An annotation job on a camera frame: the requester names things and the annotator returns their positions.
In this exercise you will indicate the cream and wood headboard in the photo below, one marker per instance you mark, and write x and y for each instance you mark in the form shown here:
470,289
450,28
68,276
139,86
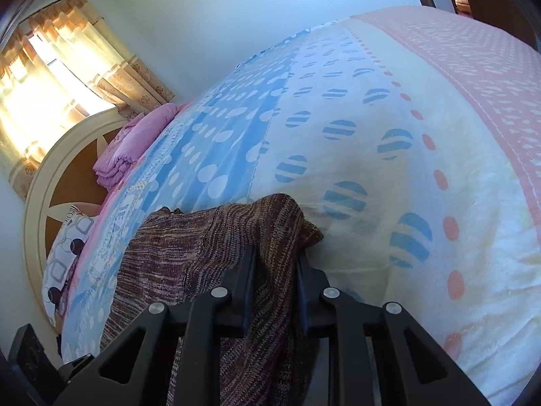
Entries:
40,203

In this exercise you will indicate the white pillow with dark circles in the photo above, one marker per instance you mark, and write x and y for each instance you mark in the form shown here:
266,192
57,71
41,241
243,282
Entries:
69,241

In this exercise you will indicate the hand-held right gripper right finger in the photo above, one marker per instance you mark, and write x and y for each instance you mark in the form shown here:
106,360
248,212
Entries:
303,300

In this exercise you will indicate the printed blue pink bed sheet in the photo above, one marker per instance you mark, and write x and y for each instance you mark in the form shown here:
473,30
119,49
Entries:
380,156

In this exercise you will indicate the dark curtain rod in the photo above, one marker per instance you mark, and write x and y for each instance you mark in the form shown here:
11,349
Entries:
50,6

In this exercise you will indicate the folded purple blanket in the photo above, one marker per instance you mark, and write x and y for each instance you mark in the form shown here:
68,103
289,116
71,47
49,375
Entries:
131,148

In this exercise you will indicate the yellow patterned curtain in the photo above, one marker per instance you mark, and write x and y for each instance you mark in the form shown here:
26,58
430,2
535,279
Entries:
63,72

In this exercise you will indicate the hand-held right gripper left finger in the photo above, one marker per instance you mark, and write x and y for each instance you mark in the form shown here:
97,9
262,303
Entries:
245,296

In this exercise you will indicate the brown knit sweater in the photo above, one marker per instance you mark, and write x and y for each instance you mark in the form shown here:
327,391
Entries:
190,253

